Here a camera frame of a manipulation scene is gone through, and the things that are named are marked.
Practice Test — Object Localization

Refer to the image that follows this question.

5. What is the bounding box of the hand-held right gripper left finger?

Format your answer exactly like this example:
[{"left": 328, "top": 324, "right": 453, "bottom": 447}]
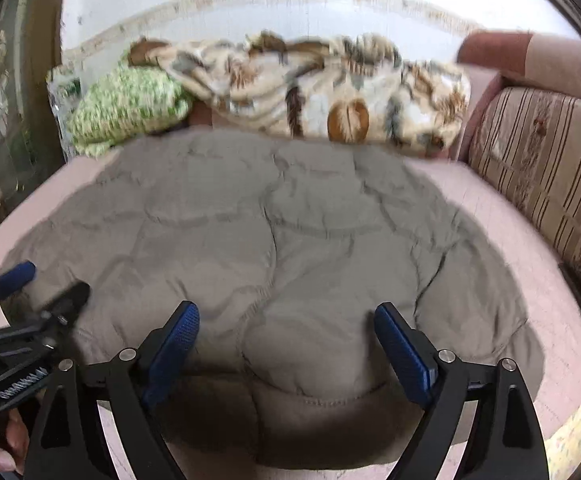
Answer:
[{"left": 23, "top": 300, "right": 201, "bottom": 480}]

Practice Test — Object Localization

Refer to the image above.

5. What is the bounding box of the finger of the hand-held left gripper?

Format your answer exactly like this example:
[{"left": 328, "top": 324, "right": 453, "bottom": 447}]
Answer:
[
  {"left": 0, "top": 260, "right": 37, "bottom": 313},
  {"left": 40, "top": 281, "right": 91, "bottom": 350}
]

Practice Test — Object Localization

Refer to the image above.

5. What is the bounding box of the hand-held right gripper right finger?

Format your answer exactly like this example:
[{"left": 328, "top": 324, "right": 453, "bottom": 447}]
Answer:
[{"left": 373, "top": 302, "right": 551, "bottom": 480}]

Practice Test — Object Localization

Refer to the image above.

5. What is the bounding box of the grey-green puffer jacket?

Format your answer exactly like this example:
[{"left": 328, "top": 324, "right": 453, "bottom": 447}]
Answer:
[{"left": 0, "top": 127, "right": 546, "bottom": 471}]

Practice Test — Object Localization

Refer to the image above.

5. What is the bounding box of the person's left hand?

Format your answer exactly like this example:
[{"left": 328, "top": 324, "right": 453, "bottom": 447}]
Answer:
[{"left": 0, "top": 406, "right": 30, "bottom": 475}]

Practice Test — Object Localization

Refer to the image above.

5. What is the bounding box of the pink quilted bed cover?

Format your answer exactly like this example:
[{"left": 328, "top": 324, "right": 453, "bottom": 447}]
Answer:
[{"left": 0, "top": 155, "right": 581, "bottom": 480}]

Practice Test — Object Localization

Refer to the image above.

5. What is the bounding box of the pale yellow floral cloth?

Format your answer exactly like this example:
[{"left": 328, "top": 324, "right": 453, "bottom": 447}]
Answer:
[{"left": 543, "top": 402, "right": 581, "bottom": 480}]

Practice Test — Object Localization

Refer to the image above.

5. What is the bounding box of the green patterned pillow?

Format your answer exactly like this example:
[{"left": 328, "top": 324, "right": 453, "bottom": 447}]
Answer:
[{"left": 65, "top": 65, "right": 194, "bottom": 158}]

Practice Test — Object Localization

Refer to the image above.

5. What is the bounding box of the striped floral beige cushion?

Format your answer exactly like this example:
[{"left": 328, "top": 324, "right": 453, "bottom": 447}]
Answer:
[{"left": 467, "top": 85, "right": 581, "bottom": 351}]

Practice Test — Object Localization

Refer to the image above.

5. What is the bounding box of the leaf print fleece blanket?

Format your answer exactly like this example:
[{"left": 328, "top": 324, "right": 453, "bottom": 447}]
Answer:
[{"left": 128, "top": 32, "right": 471, "bottom": 158}]

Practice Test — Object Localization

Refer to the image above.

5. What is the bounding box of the pink and red pillow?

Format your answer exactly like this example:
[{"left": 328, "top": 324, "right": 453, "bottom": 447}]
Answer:
[{"left": 447, "top": 30, "right": 581, "bottom": 161}]

